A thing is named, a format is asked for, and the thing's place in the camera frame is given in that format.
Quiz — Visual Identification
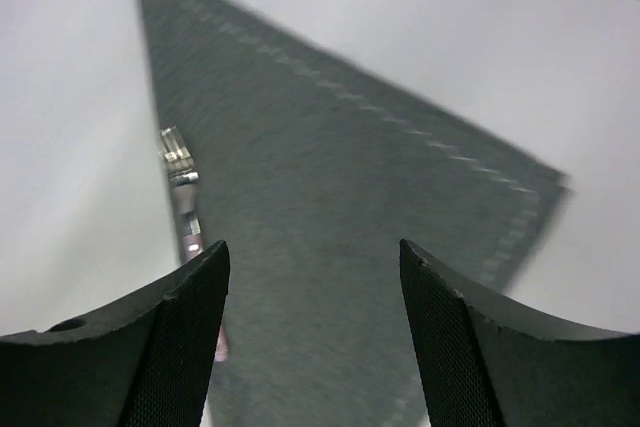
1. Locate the fork with pink handle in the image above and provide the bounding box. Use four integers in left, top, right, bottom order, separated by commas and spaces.
158, 125, 232, 363

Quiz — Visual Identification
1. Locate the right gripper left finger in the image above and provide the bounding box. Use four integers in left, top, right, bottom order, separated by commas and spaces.
1, 241, 230, 427

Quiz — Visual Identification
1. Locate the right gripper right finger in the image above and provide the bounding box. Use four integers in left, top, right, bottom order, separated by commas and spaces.
400, 240, 639, 427

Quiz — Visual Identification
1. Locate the grey cloth napkin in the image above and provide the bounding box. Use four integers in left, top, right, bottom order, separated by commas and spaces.
140, 0, 564, 426

